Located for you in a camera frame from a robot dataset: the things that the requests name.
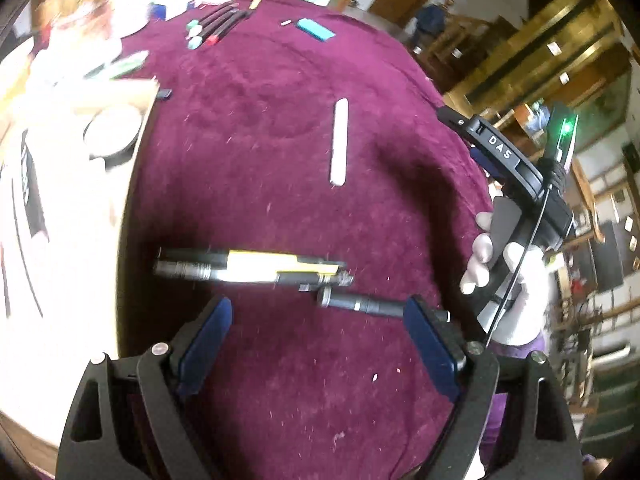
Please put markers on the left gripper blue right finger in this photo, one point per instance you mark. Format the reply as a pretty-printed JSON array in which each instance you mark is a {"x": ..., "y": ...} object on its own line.
[{"x": 438, "y": 344}]

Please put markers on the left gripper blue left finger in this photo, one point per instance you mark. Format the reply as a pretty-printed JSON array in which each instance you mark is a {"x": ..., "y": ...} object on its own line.
[{"x": 196, "y": 345}]

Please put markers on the black marker grey end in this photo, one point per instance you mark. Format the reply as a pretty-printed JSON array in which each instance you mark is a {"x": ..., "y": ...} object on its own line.
[{"x": 328, "y": 297}]

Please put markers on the yellow black pen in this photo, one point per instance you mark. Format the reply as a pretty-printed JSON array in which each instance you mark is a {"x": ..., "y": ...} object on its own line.
[{"x": 237, "y": 259}]

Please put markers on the clear black gel pen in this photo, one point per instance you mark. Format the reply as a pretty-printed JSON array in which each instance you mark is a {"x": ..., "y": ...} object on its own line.
[{"x": 203, "y": 272}]

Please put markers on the white marker pen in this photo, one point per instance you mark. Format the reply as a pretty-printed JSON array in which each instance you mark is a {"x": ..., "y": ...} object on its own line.
[{"x": 338, "y": 162}]

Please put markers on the black electrical tape roll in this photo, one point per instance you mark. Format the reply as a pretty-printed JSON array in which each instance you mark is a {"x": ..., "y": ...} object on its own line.
[{"x": 112, "y": 134}]

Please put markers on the gloved right hand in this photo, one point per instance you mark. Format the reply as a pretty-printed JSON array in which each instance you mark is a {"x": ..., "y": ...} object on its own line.
[{"x": 519, "y": 330}]

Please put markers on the cardboard tray box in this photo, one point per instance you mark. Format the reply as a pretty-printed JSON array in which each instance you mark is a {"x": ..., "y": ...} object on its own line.
[{"x": 61, "y": 218}]

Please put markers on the purple tablecloth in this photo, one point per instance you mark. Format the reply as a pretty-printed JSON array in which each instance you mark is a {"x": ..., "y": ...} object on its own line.
[{"x": 239, "y": 158}]

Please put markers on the small black cap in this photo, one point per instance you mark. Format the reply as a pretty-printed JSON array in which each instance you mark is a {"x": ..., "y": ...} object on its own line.
[{"x": 163, "y": 94}]

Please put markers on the blue lighter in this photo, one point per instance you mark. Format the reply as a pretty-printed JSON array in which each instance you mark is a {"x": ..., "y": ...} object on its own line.
[{"x": 314, "y": 29}]

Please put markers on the blue cap black marker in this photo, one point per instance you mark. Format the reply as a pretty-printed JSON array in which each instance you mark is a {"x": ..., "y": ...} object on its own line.
[{"x": 199, "y": 33}]

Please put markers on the red cap black marker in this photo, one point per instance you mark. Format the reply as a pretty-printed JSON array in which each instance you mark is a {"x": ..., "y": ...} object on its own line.
[{"x": 227, "y": 27}]

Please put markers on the green cap black marker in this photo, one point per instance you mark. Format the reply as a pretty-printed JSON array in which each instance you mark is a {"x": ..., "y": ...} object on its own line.
[{"x": 212, "y": 14}]

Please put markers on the gold tip black pen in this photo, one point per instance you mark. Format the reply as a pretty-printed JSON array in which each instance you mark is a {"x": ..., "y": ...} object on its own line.
[{"x": 253, "y": 5}]

